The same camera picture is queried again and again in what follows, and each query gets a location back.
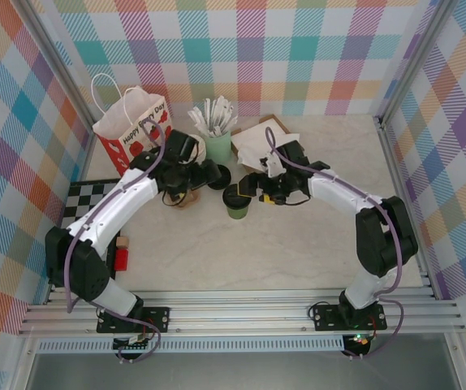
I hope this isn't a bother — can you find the black plastic cup lid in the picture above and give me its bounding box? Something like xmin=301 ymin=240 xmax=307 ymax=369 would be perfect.
xmin=222 ymin=184 xmax=255 ymax=209

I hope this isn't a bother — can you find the stack of black lids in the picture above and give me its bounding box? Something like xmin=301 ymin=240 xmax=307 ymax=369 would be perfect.
xmin=207 ymin=164 xmax=233 ymax=191

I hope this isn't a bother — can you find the green paper coffee cup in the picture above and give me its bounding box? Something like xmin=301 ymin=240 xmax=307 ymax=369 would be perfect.
xmin=224 ymin=201 xmax=254 ymax=221

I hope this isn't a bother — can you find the cardboard cup carrier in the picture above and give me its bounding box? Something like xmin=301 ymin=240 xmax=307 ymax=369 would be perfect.
xmin=160 ymin=187 xmax=202 ymax=211

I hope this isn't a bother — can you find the printed paper gift bag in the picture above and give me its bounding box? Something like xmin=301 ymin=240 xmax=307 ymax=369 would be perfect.
xmin=90 ymin=72 xmax=175 ymax=180

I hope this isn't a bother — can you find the mint green holder cup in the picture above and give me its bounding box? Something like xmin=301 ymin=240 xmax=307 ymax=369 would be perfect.
xmin=204 ymin=129 xmax=233 ymax=166

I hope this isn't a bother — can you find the brown cardboard napkin tray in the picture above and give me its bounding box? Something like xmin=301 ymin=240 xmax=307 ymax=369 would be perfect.
xmin=230 ymin=115 xmax=305 ymax=176

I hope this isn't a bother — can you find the white napkin stack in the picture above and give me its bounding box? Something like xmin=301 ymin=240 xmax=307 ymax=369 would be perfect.
xmin=240 ymin=118 xmax=289 ymax=136

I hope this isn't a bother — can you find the paper wrapped straw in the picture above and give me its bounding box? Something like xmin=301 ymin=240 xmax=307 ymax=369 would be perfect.
xmin=212 ymin=95 xmax=229 ymax=130
xmin=219 ymin=101 xmax=235 ymax=132
xmin=187 ymin=106 xmax=209 ymax=134
xmin=203 ymin=97 xmax=214 ymax=132
xmin=221 ymin=114 xmax=240 ymax=136

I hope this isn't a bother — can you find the red block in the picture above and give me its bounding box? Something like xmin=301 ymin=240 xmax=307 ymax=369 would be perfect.
xmin=114 ymin=248 xmax=131 ymax=272

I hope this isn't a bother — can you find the black grey chessboard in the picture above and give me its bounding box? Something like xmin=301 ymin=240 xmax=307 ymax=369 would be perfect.
xmin=61 ymin=179 xmax=124 ymax=228

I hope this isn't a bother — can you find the small electronics board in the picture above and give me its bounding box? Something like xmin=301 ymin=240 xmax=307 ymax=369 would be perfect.
xmin=344 ymin=332 xmax=373 ymax=358
xmin=113 ymin=333 xmax=155 ymax=353

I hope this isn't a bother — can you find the grey metal panel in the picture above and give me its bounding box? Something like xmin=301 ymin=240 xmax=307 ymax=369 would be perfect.
xmin=25 ymin=352 xmax=461 ymax=390

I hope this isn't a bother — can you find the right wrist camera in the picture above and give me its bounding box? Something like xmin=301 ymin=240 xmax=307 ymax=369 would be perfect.
xmin=259 ymin=153 xmax=286 ymax=179

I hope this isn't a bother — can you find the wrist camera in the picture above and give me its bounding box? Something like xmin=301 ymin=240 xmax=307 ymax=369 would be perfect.
xmin=178 ymin=132 xmax=202 ymax=164
xmin=259 ymin=153 xmax=286 ymax=179

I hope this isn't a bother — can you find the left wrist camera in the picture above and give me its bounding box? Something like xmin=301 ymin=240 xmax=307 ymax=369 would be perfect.
xmin=178 ymin=132 xmax=202 ymax=164

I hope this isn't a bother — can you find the aluminium side rail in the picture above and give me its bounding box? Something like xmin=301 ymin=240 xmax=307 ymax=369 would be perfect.
xmin=45 ymin=125 xmax=100 ymax=304
xmin=374 ymin=115 xmax=437 ymax=300

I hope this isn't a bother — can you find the aluminium mounting rail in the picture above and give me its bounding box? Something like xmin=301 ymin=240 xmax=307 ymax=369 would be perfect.
xmin=17 ymin=288 xmax=466 ymax=337

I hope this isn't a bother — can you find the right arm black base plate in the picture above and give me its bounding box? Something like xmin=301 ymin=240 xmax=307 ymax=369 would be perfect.
xmin=312 ymin=304 xmax=387 ymax=332

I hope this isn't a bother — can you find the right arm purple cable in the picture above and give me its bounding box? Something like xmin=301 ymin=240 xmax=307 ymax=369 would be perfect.
xmin=265 ymin=127 xmax=405 ymax=361

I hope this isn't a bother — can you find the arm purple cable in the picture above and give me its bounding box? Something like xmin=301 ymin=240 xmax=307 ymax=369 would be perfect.
xmin=65 ymin=119 xmax=167 ymax=364
xmin=265 ymin=127 xmax=405 ymax=361

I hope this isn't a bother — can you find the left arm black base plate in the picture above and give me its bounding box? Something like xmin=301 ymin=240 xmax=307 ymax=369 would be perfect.
xmin=97 ymin=306 xmax=171 ymax=334

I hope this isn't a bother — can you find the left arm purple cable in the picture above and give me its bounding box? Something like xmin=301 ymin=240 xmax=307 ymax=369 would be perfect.
xmin=65 ymin=119 xmax=167 ymax=364

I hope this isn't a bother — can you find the white slotted cable duct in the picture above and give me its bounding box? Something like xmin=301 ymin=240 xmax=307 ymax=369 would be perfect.
xmin=37 ymin=339 xmax=346 ymax=354

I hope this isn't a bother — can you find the aluminium frame post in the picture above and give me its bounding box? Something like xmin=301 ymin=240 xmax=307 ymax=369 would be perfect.
xmin=374 ymin=0 xmax=460 ymax=129
xmin=15 ymin=0 xmax=101 ymax=135

